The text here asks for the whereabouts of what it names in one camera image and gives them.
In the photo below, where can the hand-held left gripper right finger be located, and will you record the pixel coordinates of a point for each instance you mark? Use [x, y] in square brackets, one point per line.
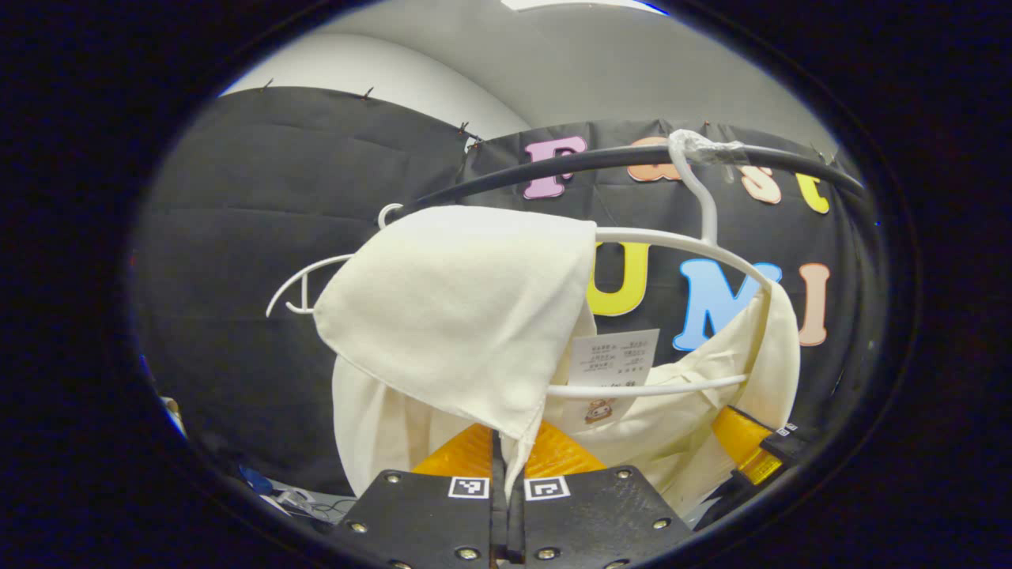
[585, 514]

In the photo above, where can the white clothes hanger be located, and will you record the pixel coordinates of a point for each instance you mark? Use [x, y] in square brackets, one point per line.
[656, 388]
[316, 267]

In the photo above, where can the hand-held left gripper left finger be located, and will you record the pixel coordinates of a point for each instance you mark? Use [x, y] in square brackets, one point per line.
[435, 518]

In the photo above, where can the ceiling light panel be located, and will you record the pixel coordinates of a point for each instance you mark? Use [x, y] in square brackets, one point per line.
[581, 4]

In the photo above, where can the black backdrop cloth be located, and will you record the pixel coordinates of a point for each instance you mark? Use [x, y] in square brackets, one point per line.
[261, 237]

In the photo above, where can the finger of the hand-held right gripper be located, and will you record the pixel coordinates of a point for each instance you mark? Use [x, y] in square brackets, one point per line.
[743, 442]

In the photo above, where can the black clothes rail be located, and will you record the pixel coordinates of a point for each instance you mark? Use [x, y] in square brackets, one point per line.
[617, 156]

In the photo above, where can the cream button shirt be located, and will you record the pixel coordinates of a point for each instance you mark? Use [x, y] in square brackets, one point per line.
[458, 308]

